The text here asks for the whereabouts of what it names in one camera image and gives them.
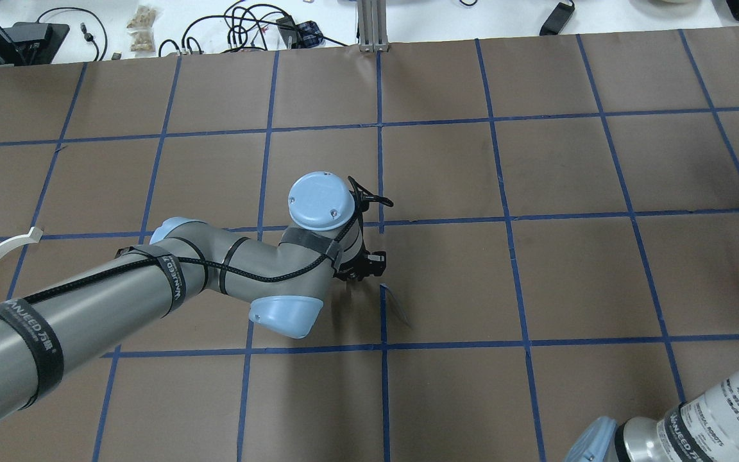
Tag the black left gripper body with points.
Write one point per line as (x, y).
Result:
(358, 265)

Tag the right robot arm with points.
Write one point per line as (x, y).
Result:
(703, 429)

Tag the aluminium frame post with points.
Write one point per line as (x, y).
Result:
(372, 26)

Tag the loose thin thread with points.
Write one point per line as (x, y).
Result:
(396, 306)

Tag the black power adapter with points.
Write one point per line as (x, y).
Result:
(556, 21)

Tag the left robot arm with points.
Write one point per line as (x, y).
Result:
(47, 335)

